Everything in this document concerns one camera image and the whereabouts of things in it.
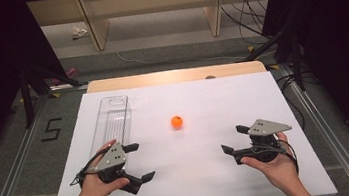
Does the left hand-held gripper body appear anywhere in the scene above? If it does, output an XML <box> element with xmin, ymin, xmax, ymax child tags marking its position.
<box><xmin>91</xmin><ymin>140</ymin><xmax>130</xmax><ymax>186</ymax></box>

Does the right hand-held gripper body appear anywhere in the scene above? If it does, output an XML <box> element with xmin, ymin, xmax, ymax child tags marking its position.
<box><xmin>245</xmin><ymin>114</ymin><xmax>297</xmax><ymax>165</ymax></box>

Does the clear plastic tray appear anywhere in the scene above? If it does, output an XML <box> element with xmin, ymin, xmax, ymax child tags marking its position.
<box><xmin>82</xmin><ymin>94</ymin><xmax>137</xmax><ymax>164</ymax></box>

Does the orange ball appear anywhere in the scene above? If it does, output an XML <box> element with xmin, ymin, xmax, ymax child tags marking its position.
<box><xmin>170</xmin><ymin>114</ymin><xmax>185</xmax><ymax>131</ymax></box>

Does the person's right hand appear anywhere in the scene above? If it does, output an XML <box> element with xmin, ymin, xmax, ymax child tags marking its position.
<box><xmin>237</xmin><ymin>129</ymin><xmax>305</xmax><ymax>196</ymax></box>

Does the person's left hand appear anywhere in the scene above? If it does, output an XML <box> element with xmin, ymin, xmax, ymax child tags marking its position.
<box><xmin>67</xmin><ymin>137</ymin><xmax>133</xmax><ymax>196</ymax></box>

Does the white board sheet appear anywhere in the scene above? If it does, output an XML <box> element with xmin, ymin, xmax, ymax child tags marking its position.
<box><xmin>39</xmin><ymin>64</ymin><xmax>340</xmax><ymax>196</ymax></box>

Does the black metal stand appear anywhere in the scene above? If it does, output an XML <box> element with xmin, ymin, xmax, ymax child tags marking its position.
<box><xmin>17</xmin><ymin>59</ymin><xmax>93</xmax><ymax>130</ymax></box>
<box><xmin>235</xmin><ymin>27</ymin><xmax>308</xmax><ymax>99</ymax></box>

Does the pink object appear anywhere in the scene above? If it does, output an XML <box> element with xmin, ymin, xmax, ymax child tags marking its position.
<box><xmin>49</xmin><ymin>67</ymin><xmax>81</xmax><ymax>87</ymax></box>

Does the light wooden bench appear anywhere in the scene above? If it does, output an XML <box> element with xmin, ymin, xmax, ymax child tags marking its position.
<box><xmin>26</xmin><ymin>0</ymin><xmax>282</xmax><ymax>60</ymax></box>

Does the crumpled white paper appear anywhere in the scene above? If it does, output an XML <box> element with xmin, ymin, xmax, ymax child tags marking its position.
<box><xmin>70</xmin><ymin>24</ymin><xmax>90</xmax><ymax>41</ymax></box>

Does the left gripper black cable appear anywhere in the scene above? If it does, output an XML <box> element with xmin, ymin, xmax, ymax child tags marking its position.
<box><xmin>66</xmin><ymin>148</ymin><xmax>113</xmax><ymax>187</ymax></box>

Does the white floor cable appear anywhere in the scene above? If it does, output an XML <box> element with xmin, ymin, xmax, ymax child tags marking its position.
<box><xmin>115</xmin><ymin>36</ymin><xmax>246</xmax><ymax>76</ymax></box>

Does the bundle of black cables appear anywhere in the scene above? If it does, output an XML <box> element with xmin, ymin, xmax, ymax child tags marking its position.
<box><xmin>219</xmin><ymin>0</ymin><xmax>274</xmax><ymax>44</ymax></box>

